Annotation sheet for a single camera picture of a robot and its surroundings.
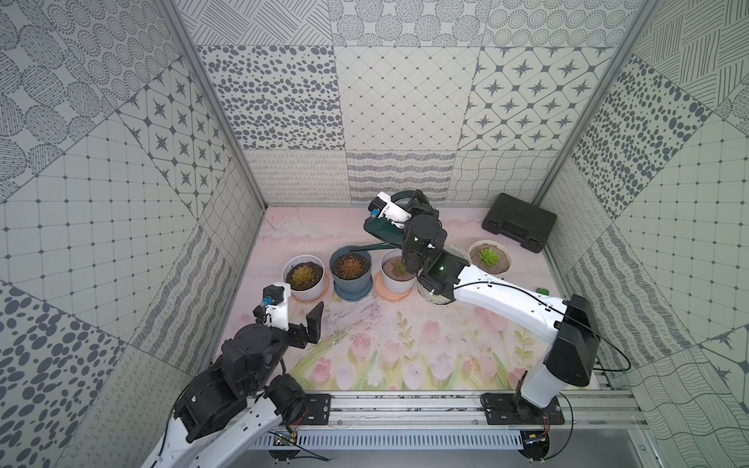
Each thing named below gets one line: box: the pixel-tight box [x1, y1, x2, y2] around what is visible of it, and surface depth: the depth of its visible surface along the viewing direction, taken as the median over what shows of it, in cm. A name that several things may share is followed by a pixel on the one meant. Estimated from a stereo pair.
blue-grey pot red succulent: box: [329, 245, 373, 303], surface depth 94 cm
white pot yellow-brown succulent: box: [281, 253, 326, 302], surface depth 90 cm
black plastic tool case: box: [481, 193, 557, 254], surface depth 112 cm
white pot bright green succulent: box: [468, 239, 513, 276], surface depth 93 cm
